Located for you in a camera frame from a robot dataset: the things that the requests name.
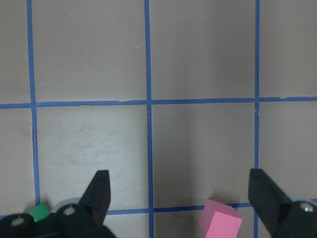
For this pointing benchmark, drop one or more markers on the pink cube far left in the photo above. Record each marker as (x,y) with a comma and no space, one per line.
(219,220)

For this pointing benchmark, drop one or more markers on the green cube near left base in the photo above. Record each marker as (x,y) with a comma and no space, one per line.
(39,212)

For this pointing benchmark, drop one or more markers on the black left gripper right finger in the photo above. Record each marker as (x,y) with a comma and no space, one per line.
(282,216)

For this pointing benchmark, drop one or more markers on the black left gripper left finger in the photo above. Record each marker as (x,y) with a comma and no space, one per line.
(84,219)

